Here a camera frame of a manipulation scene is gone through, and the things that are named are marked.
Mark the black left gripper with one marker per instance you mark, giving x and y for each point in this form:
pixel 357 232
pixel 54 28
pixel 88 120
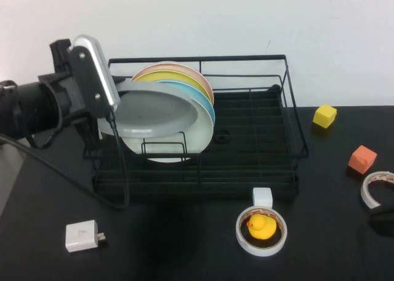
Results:
pixel 61 87

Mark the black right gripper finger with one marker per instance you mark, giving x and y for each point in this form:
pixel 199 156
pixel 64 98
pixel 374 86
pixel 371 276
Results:
pixel 383 221

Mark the grey round plate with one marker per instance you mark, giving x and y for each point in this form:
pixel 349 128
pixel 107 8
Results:
pixel 154 114

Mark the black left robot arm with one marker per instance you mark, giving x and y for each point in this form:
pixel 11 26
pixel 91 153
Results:
pixel 27 108

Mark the yellow round plate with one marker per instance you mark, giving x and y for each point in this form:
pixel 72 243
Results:
pixel 172 76

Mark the pink round plate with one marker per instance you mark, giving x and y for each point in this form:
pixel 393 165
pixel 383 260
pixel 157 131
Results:
pixel 172 66

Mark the cream white round plate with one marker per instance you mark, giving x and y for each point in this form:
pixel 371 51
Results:
pixel 197 142

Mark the light blue round plate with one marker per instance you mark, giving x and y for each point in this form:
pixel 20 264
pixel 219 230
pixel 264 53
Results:
pixel 203 100

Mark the black rack drip tray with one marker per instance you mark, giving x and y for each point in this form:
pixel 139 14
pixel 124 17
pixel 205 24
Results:
pixel 246 182

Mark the white double-sided tape roll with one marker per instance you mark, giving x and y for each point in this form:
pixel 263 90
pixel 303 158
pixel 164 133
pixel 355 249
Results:
pixel 243 241
pixel 367 194

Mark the orange foam cube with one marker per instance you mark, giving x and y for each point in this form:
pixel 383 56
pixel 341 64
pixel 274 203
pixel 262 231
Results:
pixel 361 159

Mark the yellow foam cube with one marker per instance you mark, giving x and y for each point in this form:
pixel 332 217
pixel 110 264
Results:
pixel 324 117

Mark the yellow rubber duck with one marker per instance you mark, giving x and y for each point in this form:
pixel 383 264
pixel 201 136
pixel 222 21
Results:
pixel 261 228

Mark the small white cube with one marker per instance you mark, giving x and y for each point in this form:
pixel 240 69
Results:
pixel 262 197

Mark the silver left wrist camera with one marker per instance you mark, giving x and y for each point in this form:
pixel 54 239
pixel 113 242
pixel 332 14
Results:
pixel 98 74

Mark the white usb wall charger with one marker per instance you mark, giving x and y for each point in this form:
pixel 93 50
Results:
pixel 80 236

